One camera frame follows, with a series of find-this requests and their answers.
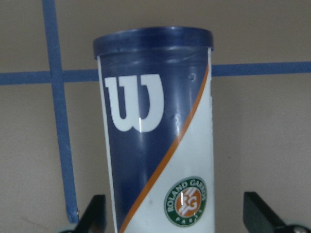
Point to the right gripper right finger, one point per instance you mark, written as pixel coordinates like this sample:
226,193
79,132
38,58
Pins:
258,217

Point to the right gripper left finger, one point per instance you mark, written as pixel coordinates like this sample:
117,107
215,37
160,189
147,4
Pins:
94,218

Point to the white blue tennis ball can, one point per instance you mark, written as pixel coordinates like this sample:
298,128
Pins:
155,86

